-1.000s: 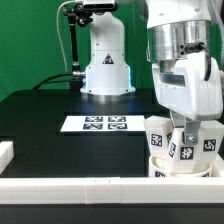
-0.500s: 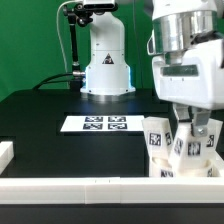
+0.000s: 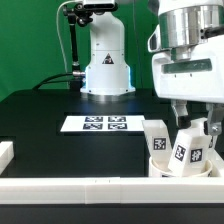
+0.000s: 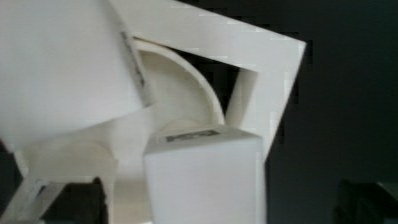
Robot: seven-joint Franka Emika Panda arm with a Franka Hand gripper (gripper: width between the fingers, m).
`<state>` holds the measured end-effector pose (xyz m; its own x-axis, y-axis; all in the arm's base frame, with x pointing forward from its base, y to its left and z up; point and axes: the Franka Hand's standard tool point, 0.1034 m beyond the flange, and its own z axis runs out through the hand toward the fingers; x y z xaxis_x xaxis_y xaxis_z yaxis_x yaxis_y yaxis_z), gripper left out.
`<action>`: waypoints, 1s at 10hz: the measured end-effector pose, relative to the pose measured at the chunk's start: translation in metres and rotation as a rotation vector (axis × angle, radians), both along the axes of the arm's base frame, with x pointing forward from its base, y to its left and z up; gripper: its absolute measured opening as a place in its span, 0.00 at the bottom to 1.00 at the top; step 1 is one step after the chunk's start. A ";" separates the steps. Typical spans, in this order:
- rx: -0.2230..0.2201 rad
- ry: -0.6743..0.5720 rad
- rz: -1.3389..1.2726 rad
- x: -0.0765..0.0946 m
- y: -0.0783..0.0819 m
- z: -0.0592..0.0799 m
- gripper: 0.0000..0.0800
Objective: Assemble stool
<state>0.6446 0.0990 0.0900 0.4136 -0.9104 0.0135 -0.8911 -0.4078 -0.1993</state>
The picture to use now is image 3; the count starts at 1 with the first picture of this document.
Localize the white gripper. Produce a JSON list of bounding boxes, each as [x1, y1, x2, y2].
[[152, 43, 224, 136]]

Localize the white round stool seat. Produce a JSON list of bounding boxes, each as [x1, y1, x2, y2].
[[148, 158, 213, 178]]

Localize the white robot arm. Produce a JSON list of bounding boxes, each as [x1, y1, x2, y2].
[[83, 0, 224, 135]]

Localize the white tag sheet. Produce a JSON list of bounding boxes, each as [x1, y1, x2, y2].
[[61, 115, 144, 132]]

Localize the white right fence wall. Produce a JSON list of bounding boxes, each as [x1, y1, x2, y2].
[[209, 148, 224, 178]]

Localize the white fence wall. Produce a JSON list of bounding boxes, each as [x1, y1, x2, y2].
[[209, 148, 224, 178], [0, 141, 14, 175], [0, 177, 224, 204]]

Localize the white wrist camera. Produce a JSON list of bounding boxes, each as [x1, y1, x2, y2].
[[148, 25, 161, 53]]

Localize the white front fence wall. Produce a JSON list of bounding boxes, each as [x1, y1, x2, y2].
[[0, 177, 224, 204]]

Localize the white overhead camera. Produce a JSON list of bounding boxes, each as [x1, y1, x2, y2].
[[83, 0, 116, 10]]

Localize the black cables on table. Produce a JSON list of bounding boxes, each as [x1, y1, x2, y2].
[[32, 72, 76, 90]]

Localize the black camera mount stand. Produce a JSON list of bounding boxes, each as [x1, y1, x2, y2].
[[63, 3, 93, 91]]

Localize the white cable on stand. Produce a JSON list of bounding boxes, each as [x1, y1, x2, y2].
[[55, 0, 77, 64]]

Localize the white left fence wall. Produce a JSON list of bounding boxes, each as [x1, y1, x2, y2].
[[0, 141, 14, 175]]

